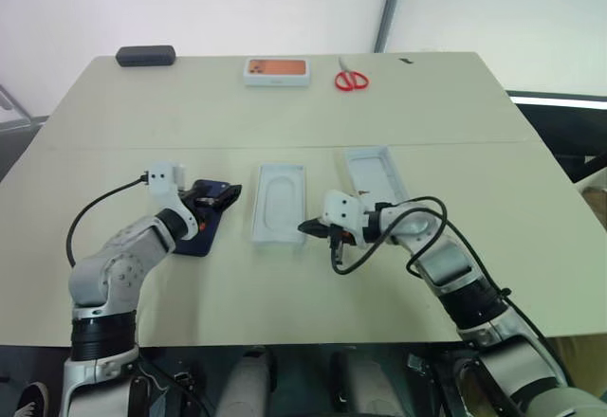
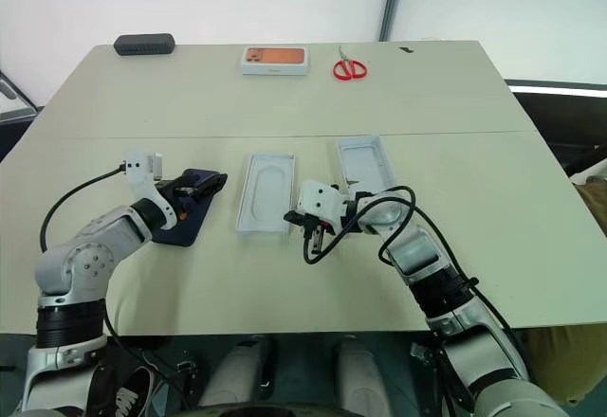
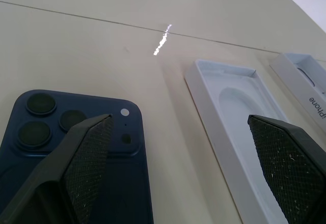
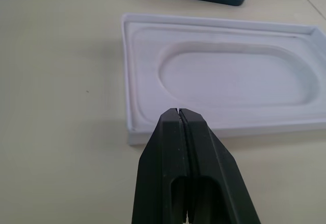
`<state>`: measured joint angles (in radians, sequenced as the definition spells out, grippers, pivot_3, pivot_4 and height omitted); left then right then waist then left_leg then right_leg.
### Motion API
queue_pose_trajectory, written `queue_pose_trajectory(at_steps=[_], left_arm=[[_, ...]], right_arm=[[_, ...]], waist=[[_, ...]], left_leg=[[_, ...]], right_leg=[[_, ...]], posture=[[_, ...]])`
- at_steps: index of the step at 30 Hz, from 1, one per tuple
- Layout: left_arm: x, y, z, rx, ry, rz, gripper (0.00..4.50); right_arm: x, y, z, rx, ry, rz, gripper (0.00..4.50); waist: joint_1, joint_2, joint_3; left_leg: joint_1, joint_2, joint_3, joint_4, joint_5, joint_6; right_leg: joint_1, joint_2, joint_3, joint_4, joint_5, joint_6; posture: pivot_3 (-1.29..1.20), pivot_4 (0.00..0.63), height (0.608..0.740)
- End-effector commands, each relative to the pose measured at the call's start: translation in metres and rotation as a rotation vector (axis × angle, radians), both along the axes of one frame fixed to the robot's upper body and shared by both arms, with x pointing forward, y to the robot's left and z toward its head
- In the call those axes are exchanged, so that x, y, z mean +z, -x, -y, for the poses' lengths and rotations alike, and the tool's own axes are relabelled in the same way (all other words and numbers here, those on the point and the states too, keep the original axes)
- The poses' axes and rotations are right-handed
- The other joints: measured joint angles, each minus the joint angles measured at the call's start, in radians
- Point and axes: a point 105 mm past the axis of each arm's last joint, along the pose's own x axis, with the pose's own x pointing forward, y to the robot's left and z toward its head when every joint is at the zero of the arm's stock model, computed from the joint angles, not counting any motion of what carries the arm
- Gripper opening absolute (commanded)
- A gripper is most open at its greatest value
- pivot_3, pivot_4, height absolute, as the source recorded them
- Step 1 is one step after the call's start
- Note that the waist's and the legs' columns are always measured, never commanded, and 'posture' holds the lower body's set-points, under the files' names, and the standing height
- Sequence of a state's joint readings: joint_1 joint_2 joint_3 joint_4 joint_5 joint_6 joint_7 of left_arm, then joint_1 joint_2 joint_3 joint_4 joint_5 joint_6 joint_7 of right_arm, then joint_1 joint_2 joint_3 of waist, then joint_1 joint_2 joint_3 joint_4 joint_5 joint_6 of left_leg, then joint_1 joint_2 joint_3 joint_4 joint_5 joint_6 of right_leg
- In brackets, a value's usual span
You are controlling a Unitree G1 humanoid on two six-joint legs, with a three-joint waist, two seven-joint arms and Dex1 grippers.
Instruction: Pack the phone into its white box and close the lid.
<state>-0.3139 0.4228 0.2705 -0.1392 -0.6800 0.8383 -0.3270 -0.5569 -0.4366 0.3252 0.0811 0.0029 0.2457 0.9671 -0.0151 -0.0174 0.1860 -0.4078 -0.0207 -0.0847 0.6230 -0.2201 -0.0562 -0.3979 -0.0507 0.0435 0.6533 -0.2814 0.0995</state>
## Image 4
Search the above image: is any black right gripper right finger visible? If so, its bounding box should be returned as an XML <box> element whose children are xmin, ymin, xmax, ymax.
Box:
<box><xmin>179</xmin><ymin>108</ymin><xmax>262</xmax><ymax>224</ymax></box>

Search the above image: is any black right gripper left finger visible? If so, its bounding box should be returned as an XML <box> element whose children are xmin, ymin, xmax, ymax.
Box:
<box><xmin>131</xmin><ymin>107</ymin><xmax>191</xmax><ymax>224</ymax></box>

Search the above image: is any white phone box base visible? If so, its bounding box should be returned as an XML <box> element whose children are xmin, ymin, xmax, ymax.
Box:
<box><xmin>120</xmin><ymin>12</ymin><xmax>326</xmax><ymax>147</ymax></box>

